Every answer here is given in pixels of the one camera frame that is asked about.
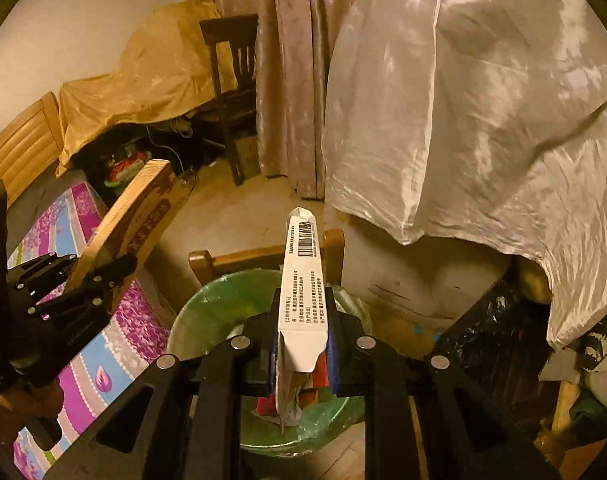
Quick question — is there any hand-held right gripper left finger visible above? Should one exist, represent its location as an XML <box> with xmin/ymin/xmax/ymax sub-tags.
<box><xmin>44</xmin><ymin>302</ymin><xmax>280</xmax><ymax>480</ymax></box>

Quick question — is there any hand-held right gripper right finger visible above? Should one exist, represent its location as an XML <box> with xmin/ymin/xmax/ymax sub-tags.
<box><xmin>327</xmin><ymin>310</ymin><xmax>565</xmax><ymax>480</ymax></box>

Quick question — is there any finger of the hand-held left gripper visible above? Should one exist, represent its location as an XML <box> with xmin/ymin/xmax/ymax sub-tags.
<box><xmin>28</xmin><ymin>253</ymin><xmax>138</xmax><ymax>319</ymax></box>
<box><xmin>8</xmin><ymin>253</ymin><xmax>79</xmax><ymax>295</ymax></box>

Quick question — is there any tan cardboard box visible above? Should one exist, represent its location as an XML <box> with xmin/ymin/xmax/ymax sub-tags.
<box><xmin>66</xmin><ymin>159</ymin><xmax>190</xmax><ymax>312</ymax></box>

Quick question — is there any trash bin with green liner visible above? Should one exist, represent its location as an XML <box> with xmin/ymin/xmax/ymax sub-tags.
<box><xmin>168</xmin><ymin>269</ymin><xmax>375</xmax><ymax>457</ymax></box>

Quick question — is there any white carton with barcode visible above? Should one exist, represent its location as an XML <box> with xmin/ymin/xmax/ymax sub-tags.
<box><xmin>276</xmin><ymin>206</ymin><xmax>330</xmax><ymax>376</ymax></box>

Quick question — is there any person's left hand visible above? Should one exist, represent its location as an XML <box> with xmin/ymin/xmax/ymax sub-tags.
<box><xmin>0</xmin><ymin>377</ymin><xmax>65</xmax><ymax>448</ymax></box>

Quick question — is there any red white wrapper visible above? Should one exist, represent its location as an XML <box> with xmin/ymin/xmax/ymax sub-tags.
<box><xmin>254</xmin><ymin>350</ymin><xmax>334</xmax><ymax>432</ymax></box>

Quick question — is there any floral printed blanket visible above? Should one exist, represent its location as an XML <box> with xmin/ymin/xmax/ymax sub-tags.
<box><xmin>6</xmin><ymin>182</ymin><xmax>178</xmax><ymax>472</ymax></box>

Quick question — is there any light wooden chair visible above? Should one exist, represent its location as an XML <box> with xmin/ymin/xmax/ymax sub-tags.
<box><xmin>188</xmin><ymin>229</ymin><xmax>345</xmax><ymax>287</ymax></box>

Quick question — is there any black plastic bag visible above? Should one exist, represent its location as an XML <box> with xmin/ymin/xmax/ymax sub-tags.
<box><xmin>432</xmin><ymin>270</ymin><xmax>560</xmax><ymax>442</ymax></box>

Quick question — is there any small cardboard box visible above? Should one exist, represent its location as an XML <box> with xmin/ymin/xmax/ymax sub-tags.
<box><xmin>234</xmin><ymin>137</ymin><xmax>261</xmax><ymax>177</ymax></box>

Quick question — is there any yellow cloth cover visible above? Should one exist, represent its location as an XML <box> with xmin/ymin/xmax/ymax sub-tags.
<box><xmin>56</xmin><ymin>1</ymin><xmax>240</xmax><ymax>177</ymax></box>

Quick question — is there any dark wooden chair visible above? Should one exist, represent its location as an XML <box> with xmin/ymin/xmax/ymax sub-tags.
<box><xmin>200</xmin><ymin>14</ymin><xmax>261</xmax><ymax>187</ymax></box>

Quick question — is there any black white patterned cloth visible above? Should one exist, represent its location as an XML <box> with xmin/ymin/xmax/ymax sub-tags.
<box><xmin>577</xmin><ymin>299</ymin><xmax>607</xmax><ymax>372</ymax></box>

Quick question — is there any beige curtain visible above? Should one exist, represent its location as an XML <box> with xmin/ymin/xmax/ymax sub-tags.
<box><xmin>172</xmin><ymin>0</ymin><xmax>385</xmax><ymax>200</ymax></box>

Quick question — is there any white cloth cover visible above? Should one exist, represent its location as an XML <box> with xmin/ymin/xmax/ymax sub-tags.
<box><xmin>321</xmin><ymin>0</ymin><xmax>607</xmax><ymax>352</ymax></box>

